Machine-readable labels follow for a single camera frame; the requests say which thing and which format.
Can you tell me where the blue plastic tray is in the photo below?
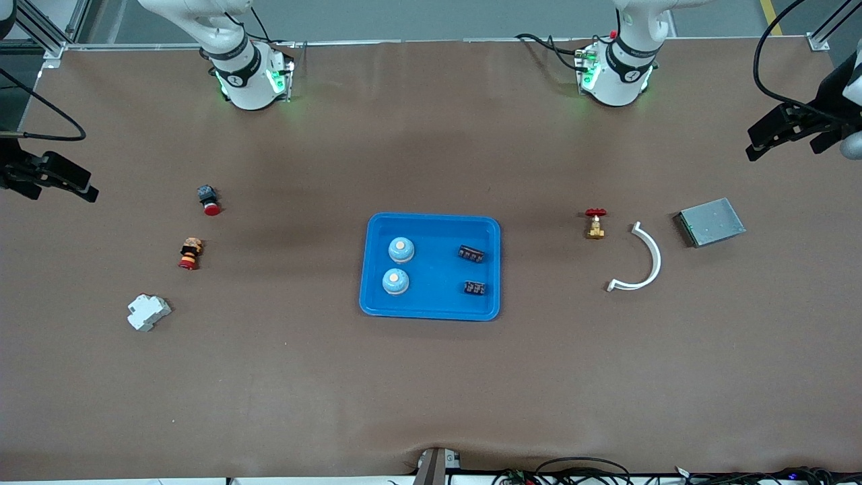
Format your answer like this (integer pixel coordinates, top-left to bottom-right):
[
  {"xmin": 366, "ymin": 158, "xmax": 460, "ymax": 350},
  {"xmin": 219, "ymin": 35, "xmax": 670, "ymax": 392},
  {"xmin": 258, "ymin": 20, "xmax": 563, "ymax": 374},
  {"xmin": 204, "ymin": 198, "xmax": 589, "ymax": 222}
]
[{"xmin": 359, "ymin": 213, "xmax": 502, "ymax": 321}]

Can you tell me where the grey metal module box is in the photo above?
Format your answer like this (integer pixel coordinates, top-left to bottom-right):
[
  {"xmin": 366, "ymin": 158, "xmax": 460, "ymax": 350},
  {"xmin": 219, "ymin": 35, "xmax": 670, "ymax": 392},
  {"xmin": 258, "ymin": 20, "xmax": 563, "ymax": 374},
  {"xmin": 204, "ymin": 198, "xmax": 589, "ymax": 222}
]
[{"xmin": 674, "ymin": 197, "xmax": 747, "ymax": 249}]

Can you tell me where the red button with orange body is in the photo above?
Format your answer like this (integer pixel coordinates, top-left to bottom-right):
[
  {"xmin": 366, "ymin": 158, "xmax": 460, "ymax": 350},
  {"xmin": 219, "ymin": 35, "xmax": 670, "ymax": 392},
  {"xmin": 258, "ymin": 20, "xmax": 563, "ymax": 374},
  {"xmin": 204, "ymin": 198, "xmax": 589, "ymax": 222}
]
[{"xmin": 178, "ymin": 237, "xmax": 204, "ymax": 271}]

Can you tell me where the white circuit breaker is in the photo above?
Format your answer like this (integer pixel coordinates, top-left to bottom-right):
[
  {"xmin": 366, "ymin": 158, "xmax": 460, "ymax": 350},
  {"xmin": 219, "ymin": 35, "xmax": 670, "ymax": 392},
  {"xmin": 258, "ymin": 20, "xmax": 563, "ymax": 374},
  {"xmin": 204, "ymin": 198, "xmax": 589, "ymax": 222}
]
[{"xmin": 127, "ymin": 294, "xmax": 172, "ymax": 332}]

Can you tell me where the white curved plastic clip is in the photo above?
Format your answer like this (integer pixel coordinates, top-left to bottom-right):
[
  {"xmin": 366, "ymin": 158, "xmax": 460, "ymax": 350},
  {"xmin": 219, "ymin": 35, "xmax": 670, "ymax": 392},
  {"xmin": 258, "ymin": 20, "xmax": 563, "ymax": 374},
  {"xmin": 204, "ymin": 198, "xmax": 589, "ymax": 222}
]
[{"xmin": 607, "ymin": 222, "xmax": 662, "ymax": 292}]

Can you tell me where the brown table mat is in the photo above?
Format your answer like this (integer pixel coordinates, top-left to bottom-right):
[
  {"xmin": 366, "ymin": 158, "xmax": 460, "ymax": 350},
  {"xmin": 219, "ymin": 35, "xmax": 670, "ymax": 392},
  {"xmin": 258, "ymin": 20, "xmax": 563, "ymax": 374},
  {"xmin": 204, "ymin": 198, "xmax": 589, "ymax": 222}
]
[{"xmin": 0, "ymin": 37, "xmax": 862, "ymax": 480}]

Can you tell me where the aluminium frame post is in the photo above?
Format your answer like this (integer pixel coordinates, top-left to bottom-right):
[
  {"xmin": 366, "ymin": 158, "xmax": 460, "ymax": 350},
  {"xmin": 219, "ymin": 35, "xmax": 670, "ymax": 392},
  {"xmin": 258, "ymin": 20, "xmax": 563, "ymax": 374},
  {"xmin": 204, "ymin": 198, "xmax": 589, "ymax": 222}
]
[
  {"xmin": 0, "ymin": 0, "xmax": 92, "ymax": 68},
  {"xmin": 807, "ymin": 0, "xmax": 862, "ymax": 52}
]

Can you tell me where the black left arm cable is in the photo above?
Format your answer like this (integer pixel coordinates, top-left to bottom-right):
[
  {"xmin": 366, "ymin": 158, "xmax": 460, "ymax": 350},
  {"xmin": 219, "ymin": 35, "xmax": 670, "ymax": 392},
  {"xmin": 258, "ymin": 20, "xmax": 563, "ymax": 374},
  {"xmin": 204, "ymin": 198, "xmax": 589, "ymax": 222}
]
[{"xmin": 753, "ymin": 0, "xmax": 842, "ymax": 126}]

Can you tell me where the black cable bundle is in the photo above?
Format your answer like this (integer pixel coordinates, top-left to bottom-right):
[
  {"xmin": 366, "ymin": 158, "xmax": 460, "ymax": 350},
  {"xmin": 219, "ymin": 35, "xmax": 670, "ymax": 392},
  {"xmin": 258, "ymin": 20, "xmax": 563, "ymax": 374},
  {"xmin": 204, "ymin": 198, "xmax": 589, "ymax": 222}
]
[{"xmin": 492, "ymin": 457, "xmax": 862, "ymax": 485}]

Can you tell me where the metal table clamp bracket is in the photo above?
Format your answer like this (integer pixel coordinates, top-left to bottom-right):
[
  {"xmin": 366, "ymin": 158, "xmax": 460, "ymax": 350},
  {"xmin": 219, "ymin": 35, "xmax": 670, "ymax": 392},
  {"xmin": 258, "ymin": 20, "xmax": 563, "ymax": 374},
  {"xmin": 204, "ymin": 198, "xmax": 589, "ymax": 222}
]
[{"xmin": 412, "ymin": 447, "xmax": 462, "ymax": 485}]

